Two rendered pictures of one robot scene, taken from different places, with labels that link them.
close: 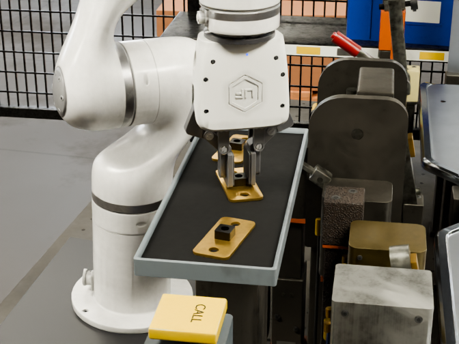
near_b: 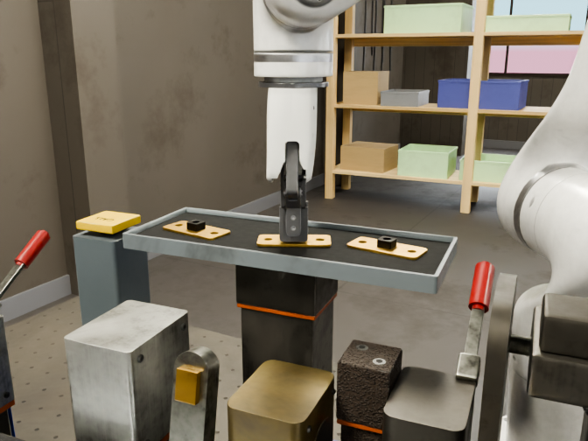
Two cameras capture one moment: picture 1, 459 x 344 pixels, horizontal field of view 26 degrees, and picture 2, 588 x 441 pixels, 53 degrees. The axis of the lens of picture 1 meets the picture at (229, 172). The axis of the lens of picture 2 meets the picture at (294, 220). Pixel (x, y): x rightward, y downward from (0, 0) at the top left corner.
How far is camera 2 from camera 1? 1.36 m
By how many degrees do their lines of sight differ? 96
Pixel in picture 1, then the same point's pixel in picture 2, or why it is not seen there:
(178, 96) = (547, 235)
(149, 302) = not seen: outside the picture
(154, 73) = (540, 199)
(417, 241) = (255, 406)
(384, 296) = (109, 320)
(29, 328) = (479, 394)
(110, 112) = (506, 220)
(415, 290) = (102, 336)
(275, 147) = (388, 263)
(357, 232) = (300, 370)
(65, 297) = not seen: hidden behind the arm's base
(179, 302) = (123, 216)
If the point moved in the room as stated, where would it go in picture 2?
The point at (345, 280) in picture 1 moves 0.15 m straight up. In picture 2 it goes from (155, 310) to (145, 169)
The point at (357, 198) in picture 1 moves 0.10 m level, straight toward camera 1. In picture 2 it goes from (353, 360) to (255, 340)
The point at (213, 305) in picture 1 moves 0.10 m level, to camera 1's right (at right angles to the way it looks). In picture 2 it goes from (108, 222) to (60, 245)
